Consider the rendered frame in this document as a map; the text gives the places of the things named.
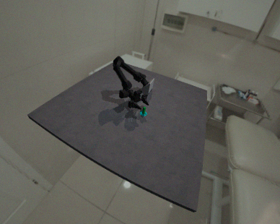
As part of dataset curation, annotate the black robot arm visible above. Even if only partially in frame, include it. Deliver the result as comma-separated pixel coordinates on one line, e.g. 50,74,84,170
113,56,149,99

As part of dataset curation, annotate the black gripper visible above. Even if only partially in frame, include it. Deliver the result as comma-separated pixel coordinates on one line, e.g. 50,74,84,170
128,93,149,110

